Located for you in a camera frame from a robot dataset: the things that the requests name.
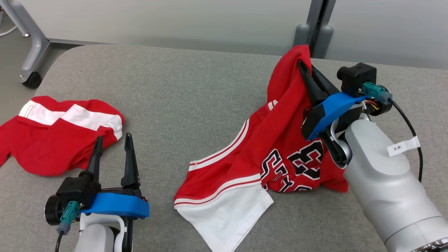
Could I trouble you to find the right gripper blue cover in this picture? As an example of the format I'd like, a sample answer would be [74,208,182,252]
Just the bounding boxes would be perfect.
[297,59,393,140]

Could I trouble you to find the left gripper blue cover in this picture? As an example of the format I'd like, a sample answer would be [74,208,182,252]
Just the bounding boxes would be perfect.
[45,133,150,252]

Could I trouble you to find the red shorts with white stripes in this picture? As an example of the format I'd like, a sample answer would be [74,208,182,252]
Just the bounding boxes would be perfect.
[0,96,125,176]

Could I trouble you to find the red jersey with black number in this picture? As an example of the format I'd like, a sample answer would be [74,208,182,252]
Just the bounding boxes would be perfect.
[174,44,349,252]

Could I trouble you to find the grey wheeled metal stand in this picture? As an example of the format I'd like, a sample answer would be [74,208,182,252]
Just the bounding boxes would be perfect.
[0,0,116,89]

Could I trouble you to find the grey rounded post foot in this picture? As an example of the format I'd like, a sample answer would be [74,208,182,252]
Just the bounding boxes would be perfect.
[313,25,334,59]
[294,24,311,56]

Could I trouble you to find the grey partition post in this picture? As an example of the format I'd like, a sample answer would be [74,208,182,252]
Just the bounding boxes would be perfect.
[306,0,336,35]

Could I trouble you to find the white right cable tag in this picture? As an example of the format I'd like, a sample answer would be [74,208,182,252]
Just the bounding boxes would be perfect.
[387,136,420,157]

